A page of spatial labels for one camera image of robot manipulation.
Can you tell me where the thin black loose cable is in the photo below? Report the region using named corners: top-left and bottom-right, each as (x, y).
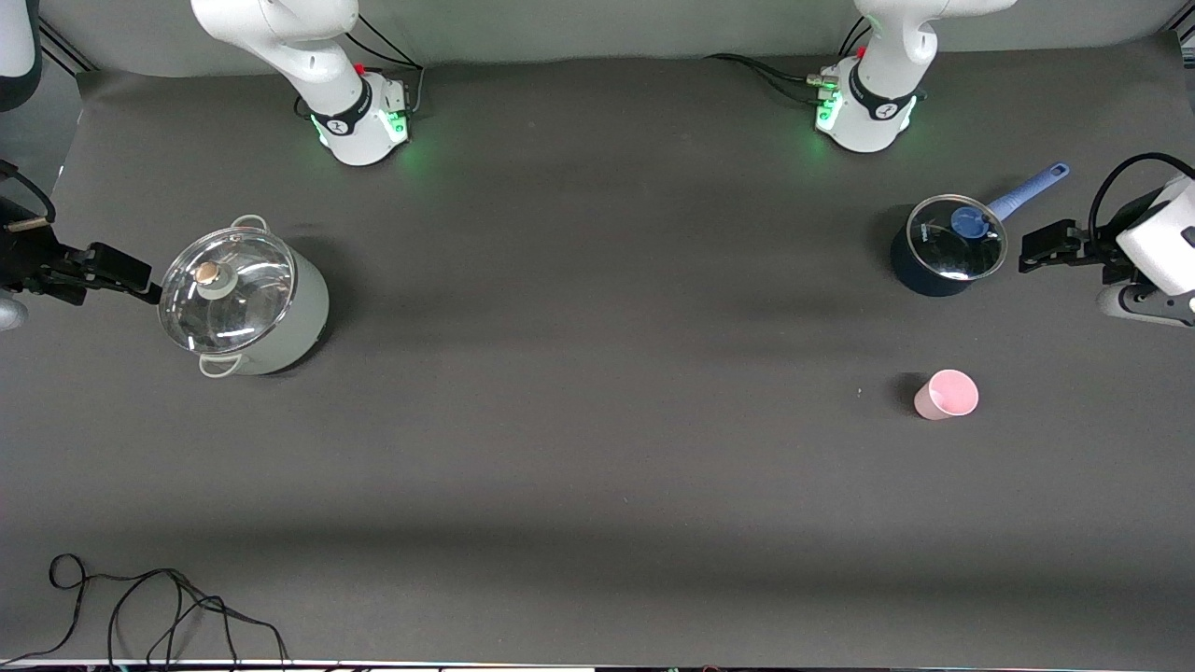
top-left (0, 553), bottom-right (290, 666)

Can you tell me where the dark grey table cover sheet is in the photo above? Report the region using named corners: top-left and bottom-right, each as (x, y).
top-left (0, 33), bottom-right (1195, 666)

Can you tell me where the glass lid with grey knob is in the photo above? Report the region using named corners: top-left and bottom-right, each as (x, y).
top-left (157, 227), bottom-right (298, 356)

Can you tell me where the dark blue saucepan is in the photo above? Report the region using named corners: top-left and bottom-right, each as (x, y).
top-left (889, 162), bottom-right (1071, 299)

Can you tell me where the grey-green cooking pot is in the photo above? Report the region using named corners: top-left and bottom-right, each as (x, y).
top-left (157, 215), bottom-right (330, 379)

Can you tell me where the pink plastic cup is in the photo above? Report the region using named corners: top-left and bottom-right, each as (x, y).
top-left (913, 369), bottom-right (980, 422)

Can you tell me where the glass lid with blue knob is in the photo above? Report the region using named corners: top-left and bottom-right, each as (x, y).
top-left (907, 194), bottom-right (1009, 282)

